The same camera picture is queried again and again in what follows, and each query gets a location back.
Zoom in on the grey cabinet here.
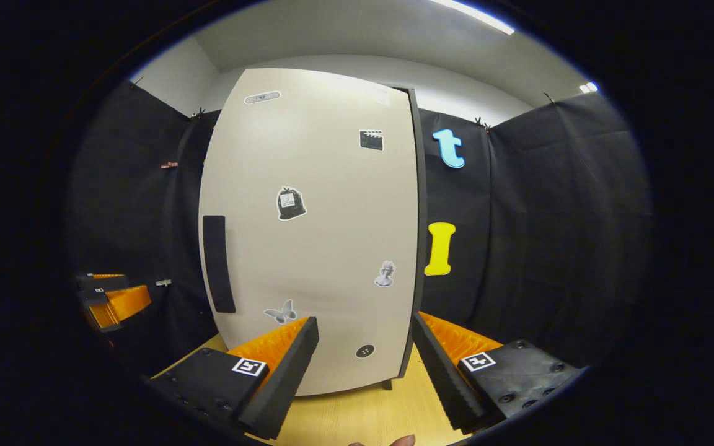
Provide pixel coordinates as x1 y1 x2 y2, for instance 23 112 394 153
394 87 430 391

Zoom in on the beige cabinet door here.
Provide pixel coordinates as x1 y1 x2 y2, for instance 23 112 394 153
199 67 420 397

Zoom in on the black backdrop cloth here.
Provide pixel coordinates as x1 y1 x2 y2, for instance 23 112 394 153
69 81 652 372

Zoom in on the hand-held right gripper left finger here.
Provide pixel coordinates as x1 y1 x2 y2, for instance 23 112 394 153
145 316 320 442

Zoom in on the long ceiling light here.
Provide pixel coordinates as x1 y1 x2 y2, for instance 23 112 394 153
431 0 515 35

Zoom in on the black cabinet door handle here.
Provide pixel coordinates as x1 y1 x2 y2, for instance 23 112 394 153
202 215 237 313

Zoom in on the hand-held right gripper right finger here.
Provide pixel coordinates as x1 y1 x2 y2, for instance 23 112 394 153
411 311 586 434

